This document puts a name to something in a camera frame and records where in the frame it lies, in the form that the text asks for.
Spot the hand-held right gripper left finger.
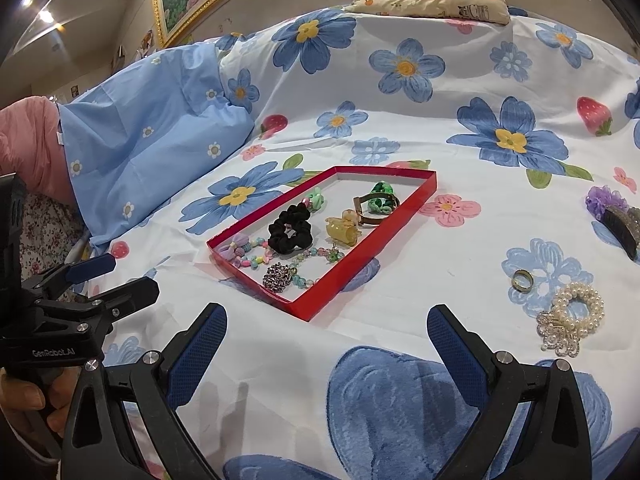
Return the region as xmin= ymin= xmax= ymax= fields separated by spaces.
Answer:
xmin=59 ymin=301 xmax=231 ymax=480

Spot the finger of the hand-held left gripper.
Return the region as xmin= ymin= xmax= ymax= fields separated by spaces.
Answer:
xmin=30 ymin=253 xmax=117 ymax=297
xmin=39 ymin=276 xmax=161 ymax=329

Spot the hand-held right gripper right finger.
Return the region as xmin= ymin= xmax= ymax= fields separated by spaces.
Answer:
xmin=426 ymin=304 xmax=598 ymax=480

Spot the pastel bead necklace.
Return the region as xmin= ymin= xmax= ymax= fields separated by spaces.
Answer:
xmin=220 ymin=232 xmax=346 ymax=289

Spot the red jewelry tray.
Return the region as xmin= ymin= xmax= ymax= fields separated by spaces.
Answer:
xmin=206 ymin=165 xmax=438 ymax=322

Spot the black scrunchie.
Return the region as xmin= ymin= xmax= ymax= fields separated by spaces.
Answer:
xmin=267 ymin=205 xmax=314 ymax=254

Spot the gold mesh band watch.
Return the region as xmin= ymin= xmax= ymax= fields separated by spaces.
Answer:
xmin=352 ymin=192 xmax=401 ymax=229

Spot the person's left hand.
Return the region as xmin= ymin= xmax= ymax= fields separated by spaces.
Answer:
xmin=0 ymin=371 xmax=79 ymax=432

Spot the small floral print cloth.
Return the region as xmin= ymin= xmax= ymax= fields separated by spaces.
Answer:
xmin=17 ymin=192 xmax=94 ymax=272

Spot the white flower print bed sheet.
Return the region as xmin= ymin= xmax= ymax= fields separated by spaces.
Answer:
xmin=75 ymin=5 xmax=640 ymax=480

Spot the silver butterfly brooch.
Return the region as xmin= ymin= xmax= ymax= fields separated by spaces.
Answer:
xmin=536 ymin=310 xmax=581 ymax=357

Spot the light blue pillow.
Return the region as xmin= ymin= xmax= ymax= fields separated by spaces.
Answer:
xmin=57 ymin=42 xmax=256 ymax=257

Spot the pink cloth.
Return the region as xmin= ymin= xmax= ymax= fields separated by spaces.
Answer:
xmin=0 ymin=96 xmax=77 ymax=202

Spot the yellow hair claw clip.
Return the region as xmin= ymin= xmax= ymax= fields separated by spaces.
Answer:
xmin=325 ymin=210 xmax=365 ymax=247

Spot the purple flower hair clip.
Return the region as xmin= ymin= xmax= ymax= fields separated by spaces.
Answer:
xmin=585 ymin=185 xmax=640 ymax=261

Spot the ceiling light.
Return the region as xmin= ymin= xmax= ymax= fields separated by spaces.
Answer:
xmin=20 ymin=0 xmax=63 ymax=28

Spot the silver chain bracelet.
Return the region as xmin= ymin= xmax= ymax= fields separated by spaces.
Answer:
xmin=262 ymin=262 xmax=296 ymax=292

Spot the pearl bracelet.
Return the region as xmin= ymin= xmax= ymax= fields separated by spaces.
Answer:
xmin=550 ymin=282 xmax=606 ymax=334

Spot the dark green chain hair tie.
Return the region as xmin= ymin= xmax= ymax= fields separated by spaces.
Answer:
xmin=367 ymin=180 xmax=401 ymax=214

